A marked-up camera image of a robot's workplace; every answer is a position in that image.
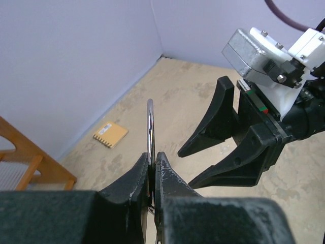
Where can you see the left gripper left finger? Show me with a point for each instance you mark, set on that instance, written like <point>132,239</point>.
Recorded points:
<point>115,214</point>

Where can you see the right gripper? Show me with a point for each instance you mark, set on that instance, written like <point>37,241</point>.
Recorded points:
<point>259,150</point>

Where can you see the large metal keyring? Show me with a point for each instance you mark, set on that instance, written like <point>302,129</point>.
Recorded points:
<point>151,154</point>

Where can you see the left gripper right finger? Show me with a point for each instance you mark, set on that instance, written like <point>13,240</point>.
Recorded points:
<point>184,216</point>

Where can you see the wooden shelf rack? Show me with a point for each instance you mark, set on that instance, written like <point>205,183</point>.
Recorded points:
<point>41,168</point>

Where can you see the brown spiral notebook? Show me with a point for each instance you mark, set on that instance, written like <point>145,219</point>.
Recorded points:
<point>110,134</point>

